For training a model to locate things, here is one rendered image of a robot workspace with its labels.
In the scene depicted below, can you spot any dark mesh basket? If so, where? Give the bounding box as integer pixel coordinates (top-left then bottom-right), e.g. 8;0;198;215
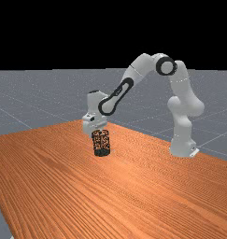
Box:
91;128;111;158

